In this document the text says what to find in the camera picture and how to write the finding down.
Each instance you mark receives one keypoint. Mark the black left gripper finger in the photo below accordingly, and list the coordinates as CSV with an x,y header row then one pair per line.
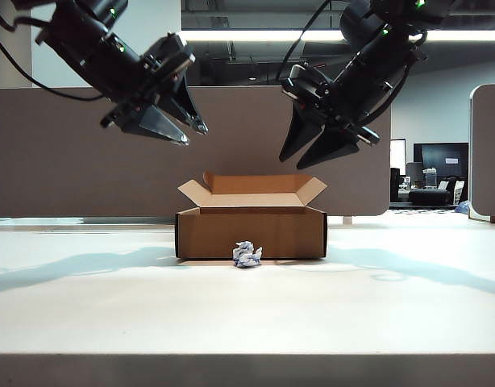
x,y
163,125
189,109

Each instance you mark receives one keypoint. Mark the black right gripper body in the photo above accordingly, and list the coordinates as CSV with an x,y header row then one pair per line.
x,y
344,109

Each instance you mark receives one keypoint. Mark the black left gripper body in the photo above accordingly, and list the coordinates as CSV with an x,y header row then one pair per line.
x,y
146,88

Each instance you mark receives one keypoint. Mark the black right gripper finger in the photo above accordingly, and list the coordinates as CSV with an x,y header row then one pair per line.
x,y
302,135
332,149

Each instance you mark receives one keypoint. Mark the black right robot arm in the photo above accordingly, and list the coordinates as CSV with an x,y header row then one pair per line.
x,y
384,52

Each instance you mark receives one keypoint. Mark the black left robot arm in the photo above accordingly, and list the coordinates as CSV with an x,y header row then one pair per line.
x,y
82,44

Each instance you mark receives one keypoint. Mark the open brown cardboard box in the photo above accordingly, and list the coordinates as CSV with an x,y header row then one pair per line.
x,y
251,235

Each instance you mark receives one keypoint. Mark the white board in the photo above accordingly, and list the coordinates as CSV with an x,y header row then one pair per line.
x,y
397,155

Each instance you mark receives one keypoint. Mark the wide brown partition panel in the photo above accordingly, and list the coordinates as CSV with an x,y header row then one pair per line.
x,y
70,153

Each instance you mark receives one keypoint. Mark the long ceiling light strip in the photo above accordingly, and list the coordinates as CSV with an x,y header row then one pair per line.
x,y
263,35

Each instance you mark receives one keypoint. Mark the black round ottoman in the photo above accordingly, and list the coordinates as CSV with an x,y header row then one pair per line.
x,y
429,196

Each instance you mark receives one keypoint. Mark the crumpled printed paper ball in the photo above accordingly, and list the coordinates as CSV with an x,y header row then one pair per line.
x,y
246,255

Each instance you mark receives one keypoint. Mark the blue plastic bag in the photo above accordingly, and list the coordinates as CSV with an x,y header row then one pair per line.
x,y
462,207

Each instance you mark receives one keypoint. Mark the narrow brown partition panel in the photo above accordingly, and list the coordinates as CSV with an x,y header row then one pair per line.
x,y
489,149

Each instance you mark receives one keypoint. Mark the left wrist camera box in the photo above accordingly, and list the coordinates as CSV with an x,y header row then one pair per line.
x,y
173,52

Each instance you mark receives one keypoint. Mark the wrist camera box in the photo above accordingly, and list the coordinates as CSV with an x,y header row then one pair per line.
x,y
306,78
173,52

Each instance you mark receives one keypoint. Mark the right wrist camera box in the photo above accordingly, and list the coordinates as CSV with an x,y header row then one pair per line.
x,y
306,78

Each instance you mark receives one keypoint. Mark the black wall monitor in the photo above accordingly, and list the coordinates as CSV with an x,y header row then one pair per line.
x,y
443,159

